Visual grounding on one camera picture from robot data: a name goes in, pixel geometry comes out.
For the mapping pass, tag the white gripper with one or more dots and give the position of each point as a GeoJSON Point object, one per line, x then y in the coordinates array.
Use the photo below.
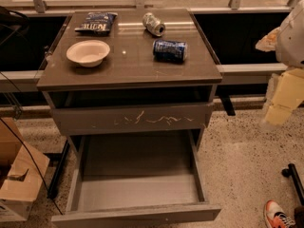
{"type": "Point", "coordinates": [292, 42]}

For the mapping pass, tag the blue pepsi can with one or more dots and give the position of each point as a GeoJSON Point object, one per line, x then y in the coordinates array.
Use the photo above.
{"type": "Point", "coordinates": [173, 51]}

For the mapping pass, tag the silver soda can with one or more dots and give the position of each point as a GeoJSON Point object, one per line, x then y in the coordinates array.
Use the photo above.
{"type": "Point", "coordinates": [153, 24]}

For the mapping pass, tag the grey drawer cabinet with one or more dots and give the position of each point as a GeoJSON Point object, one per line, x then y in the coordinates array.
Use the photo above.
{"type": "Point", "coordinates": [130, 91]}

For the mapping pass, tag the open grey middle drawer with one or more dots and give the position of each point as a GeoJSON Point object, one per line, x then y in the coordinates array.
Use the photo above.
{"type": "Point", "coordinates": [136, 179]}

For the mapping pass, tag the black chair leg caster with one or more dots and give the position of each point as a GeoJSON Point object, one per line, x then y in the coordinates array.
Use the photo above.
{"type": "Point", "coordinates": [291, 171]}

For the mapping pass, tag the orange white sneaker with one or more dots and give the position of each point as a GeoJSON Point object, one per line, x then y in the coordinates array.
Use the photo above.
{"type": "Point", "coordinates": [275, 217]}

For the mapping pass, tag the blue chip bag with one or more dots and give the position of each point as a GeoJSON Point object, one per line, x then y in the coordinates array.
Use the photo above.
{"type": "Point", "coordinates": [98, 22]}

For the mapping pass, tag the white paper bowl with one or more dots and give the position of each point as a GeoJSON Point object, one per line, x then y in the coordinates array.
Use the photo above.
{"type": "Point", "coordinates": [89, 53]}

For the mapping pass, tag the black table leg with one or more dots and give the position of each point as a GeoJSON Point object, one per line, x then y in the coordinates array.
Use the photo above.
{"type": "Point", "coordinates": [60, 159]}

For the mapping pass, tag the brown cardboard box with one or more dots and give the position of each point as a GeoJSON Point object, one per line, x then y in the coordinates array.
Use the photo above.
{"type": "Point", "coordinates": [22, 170]}

